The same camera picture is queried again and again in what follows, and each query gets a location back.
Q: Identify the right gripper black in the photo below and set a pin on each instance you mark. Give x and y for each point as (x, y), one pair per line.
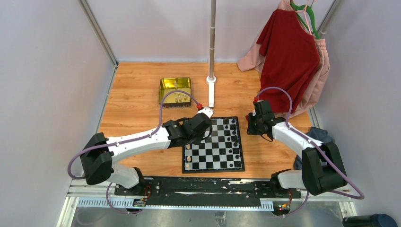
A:
(251, 130)

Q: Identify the green clothes hanger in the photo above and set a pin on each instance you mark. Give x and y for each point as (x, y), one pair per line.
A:
(309, 17)

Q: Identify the gold metal tin box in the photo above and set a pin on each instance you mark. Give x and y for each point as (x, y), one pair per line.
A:
(168, 95)

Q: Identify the red shirt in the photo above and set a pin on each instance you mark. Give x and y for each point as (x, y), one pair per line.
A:
(288, 58)

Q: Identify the grey blue cloth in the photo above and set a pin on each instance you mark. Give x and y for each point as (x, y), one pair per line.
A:
(315, 133)

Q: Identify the black white chessboard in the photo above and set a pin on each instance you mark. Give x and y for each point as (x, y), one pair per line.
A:
(219, 152)

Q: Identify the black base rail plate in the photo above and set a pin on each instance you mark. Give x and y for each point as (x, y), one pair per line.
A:
(206, 192)

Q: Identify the silver vertical pole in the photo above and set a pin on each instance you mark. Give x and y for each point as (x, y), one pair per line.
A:
(213, 7)

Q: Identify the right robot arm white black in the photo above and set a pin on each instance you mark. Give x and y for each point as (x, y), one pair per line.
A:
(322, 167)

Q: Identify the dark blue bottle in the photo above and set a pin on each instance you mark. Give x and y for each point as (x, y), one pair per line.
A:
(375, 220)

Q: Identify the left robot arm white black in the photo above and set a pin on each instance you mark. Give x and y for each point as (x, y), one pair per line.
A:
(101, 155)

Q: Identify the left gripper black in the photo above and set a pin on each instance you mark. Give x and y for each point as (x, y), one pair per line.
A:
(198, 141)

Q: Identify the white pole base bracket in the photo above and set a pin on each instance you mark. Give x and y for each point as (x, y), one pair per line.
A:
(211, 90)

